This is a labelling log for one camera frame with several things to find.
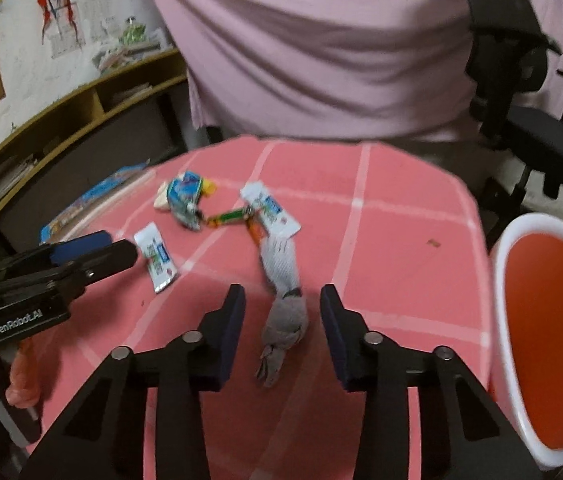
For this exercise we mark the white printed sachet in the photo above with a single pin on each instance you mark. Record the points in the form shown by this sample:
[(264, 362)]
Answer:
[(156, 255), (271, 210)]

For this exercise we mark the papers in shelf compartment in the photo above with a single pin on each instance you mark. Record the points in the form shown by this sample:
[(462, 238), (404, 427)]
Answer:
[(131, 95), (11, 180)]

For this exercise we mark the orange wrapper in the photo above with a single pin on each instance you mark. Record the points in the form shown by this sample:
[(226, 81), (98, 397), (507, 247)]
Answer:
[(256, 232)]

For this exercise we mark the orange bin with white rim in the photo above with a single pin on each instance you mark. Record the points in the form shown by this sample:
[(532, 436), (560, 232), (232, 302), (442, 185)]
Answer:
[(551, 335)]

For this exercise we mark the blue paperback book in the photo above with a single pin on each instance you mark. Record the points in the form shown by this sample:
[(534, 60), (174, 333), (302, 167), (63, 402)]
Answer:
[(86, 205)]

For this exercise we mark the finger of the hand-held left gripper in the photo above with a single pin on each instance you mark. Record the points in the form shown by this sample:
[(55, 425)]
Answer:
[(111, 257), (81, 246)]

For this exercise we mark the hanging pink sheet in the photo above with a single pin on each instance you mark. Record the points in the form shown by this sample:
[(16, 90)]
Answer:
[(311, 50)]

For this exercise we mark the grey sock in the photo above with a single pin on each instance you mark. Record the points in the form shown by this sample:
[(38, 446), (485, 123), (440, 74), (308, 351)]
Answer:
[(286, 320)]

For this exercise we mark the glass jar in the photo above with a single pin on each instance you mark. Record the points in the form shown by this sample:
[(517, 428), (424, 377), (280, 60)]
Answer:
[(132, 32)]

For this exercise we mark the blue crumpled wrapper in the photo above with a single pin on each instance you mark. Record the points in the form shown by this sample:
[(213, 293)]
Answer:
[(186, 195)]

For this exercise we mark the wooden shelf desk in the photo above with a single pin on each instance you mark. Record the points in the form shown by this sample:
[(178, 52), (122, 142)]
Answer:
[(97, 102)]

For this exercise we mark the paper wall calendar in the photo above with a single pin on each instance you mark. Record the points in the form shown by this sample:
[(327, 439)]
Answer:
[(81, 25)]

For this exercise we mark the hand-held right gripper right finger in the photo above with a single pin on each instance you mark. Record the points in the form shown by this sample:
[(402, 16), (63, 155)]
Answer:
[(336, 340)]

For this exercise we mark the black office chair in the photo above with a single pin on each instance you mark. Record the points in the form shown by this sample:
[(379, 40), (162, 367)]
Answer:
[(551, 150)]

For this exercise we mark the stack of books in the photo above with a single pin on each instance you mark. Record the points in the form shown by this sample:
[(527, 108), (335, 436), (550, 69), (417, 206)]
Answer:
[(126, 55)]

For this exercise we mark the pink checked cloth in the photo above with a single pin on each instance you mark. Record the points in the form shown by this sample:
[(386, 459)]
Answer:
[(386, 260)]

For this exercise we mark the person's left hand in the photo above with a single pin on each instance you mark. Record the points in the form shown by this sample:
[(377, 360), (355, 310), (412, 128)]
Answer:
[(21, 380)]

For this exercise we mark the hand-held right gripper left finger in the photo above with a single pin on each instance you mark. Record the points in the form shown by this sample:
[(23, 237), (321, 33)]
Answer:
[(229, 340)]

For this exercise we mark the green gold battery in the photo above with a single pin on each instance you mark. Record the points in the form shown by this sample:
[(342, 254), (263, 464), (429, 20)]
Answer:
[(226, 217)]

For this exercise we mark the cream paper piece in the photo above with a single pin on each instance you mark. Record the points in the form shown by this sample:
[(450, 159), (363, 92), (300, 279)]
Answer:
[(161, 203)]

